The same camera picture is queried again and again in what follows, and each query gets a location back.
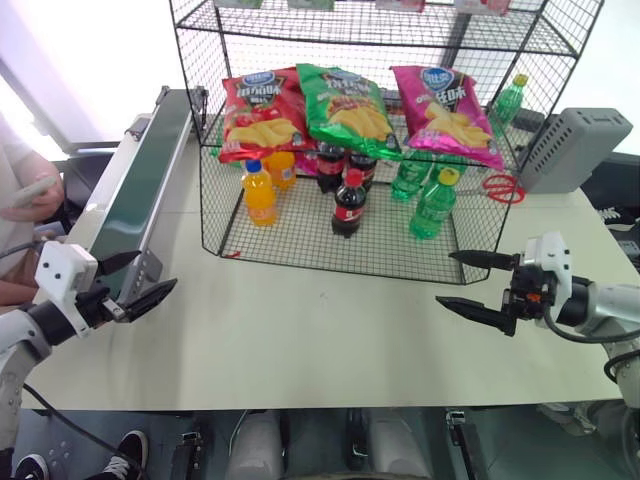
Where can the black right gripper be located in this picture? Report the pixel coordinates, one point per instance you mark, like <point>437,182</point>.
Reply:
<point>527,295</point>

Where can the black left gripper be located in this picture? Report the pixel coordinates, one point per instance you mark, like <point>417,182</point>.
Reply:
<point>102,306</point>

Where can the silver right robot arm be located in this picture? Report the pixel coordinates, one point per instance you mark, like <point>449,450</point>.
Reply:
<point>595,302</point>

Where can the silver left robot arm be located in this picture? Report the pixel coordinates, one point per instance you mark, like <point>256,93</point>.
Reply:
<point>20,345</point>

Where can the green conveyor belt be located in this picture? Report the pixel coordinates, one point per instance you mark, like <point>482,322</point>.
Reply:
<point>145,175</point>

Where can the person's bare hand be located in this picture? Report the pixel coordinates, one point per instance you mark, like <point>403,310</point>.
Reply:
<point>42,202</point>

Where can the green soda bottle yellow cap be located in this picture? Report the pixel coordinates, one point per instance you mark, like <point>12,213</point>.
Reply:
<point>432,205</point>
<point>507,102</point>
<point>407,177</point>

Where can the red scissors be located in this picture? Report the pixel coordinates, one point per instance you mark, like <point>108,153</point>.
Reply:
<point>502,187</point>

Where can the black office chair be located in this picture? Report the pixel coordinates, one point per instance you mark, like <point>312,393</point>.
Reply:
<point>87,175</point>

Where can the orange soda bottle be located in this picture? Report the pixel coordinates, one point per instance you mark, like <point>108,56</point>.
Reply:
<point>259,197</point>
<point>282,170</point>

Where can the cola bottle red cap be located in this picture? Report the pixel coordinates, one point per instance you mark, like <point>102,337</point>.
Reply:
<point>363,170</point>
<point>348,207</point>
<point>330,165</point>

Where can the black side desk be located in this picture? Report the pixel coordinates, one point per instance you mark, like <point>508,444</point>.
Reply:
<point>615,200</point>

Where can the grey perforated box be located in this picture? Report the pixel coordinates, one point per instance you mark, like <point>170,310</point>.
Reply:
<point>570,150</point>

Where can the black and white sneaker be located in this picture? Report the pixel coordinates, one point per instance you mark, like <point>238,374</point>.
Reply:
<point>127,452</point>
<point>31,469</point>

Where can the person in white shirt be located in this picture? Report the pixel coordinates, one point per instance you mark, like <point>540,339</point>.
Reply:
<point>20,150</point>

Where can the pink potato chips bag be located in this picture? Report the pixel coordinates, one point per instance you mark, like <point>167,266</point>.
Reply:
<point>445,115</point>

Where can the grey rounded robot leg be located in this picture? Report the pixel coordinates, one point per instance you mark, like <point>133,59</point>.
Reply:
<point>260,445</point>
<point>397,445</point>

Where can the red potato chips bag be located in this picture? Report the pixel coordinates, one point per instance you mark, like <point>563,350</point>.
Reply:
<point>260,115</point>

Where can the small pink snack bag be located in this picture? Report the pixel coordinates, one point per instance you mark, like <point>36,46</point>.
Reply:
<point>306,162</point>

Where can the green potato chips bag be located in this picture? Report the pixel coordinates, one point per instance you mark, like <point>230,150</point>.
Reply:
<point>345,110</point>

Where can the pink snack box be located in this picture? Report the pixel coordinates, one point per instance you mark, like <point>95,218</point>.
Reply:
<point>480,6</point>
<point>400,5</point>

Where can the green snack box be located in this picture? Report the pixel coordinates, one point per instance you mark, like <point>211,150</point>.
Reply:
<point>311,4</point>

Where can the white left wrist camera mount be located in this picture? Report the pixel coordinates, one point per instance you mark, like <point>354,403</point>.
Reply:
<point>62,272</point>

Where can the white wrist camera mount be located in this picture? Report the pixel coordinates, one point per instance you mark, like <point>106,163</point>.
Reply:
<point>62,272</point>
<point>547,255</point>

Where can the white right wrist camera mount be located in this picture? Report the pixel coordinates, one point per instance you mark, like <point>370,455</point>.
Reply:
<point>547,255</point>

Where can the black table leg bracket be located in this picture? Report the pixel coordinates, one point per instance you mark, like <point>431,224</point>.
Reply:
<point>186,455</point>
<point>462,440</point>

